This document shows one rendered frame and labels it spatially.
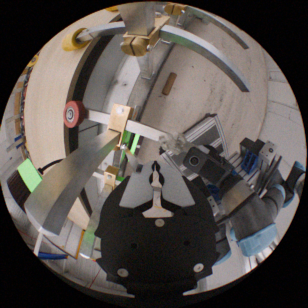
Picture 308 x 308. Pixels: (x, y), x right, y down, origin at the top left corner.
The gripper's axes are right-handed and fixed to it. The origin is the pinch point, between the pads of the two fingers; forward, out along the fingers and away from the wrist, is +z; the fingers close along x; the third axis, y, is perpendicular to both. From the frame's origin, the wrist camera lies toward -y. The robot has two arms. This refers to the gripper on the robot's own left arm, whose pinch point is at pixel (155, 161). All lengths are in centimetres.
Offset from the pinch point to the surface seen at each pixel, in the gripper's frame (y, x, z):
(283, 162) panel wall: 14, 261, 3
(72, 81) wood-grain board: -20.4, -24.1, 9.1
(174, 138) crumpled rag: -0.1, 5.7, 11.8
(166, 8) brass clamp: -43.9, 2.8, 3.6
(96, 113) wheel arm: -7.9, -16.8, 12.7
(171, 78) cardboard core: -50, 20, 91
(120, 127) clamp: -3.2, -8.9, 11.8
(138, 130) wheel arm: -2.0, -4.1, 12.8
